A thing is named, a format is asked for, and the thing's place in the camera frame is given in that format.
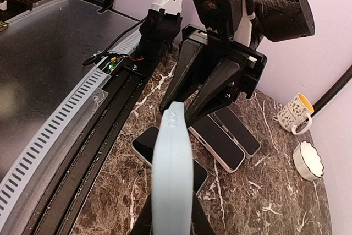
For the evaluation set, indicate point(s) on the light blue phone case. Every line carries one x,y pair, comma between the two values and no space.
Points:
172,174

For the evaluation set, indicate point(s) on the white slotted cable duct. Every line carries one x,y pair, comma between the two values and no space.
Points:
41,94

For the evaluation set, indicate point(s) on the phone in pink case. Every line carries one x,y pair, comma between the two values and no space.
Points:
229,155

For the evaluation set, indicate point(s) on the black front rail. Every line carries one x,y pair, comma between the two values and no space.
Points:
101,185

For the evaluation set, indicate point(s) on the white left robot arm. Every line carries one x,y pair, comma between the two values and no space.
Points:
163,24

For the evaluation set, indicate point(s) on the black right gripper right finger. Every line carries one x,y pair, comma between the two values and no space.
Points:
199,222

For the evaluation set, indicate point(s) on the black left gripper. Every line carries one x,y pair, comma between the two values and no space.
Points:
199,64

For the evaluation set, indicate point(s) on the left green circuit board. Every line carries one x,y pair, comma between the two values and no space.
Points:
110,63

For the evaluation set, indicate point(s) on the white patterned mug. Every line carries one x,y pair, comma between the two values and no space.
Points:
296,115

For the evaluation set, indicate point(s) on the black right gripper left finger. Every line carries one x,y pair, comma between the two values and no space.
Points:
143,224

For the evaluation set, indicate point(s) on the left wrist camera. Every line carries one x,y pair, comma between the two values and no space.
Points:
220,16

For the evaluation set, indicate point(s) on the white scalloped bowl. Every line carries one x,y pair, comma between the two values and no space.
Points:
307,161

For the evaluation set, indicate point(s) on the phone in grey case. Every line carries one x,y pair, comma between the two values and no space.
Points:
236,130

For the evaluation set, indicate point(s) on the black left frame post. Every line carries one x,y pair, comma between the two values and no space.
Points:
333,91

